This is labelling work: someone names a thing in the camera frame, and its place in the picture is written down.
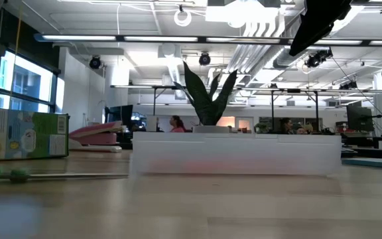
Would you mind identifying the green handled scissors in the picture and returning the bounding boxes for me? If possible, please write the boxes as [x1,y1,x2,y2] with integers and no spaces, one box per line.
[0,167,129,187]

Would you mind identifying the black ceiling camera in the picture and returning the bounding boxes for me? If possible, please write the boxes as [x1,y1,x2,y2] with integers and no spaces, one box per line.
[198,52,212,67]
[88,55,103,70]
[304,47,334,69]

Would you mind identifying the long ceiling light rail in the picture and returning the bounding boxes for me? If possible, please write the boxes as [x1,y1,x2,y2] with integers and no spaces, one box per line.
[33,33,382,48]

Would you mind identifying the clear pencil box blue lid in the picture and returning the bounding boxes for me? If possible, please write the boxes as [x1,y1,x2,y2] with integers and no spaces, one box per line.
[129,131,343,177]

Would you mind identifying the white coiled ceiling cable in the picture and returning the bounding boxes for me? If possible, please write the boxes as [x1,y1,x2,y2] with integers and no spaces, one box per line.
[173,7,193,28]

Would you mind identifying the green blue crayon box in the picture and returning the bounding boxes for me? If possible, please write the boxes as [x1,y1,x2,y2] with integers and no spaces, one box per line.
[0,107,70,162]

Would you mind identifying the green snake plant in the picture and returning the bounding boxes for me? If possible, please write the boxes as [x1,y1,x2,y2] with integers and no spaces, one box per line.
[173,60,239,127]

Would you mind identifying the large office window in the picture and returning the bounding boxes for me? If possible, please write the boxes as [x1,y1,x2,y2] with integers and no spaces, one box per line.
[0,49,66,114]

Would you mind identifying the black computer monitor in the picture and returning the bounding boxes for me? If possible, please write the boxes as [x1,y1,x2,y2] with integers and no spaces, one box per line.
[346,105,375,132]
[103,104,134,132]

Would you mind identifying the pink white stapler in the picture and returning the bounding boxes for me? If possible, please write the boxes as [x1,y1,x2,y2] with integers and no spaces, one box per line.
[68,120,126,154]

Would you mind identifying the black background rig frame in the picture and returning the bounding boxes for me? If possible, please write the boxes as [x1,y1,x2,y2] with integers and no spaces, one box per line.
[240,87,374,134]

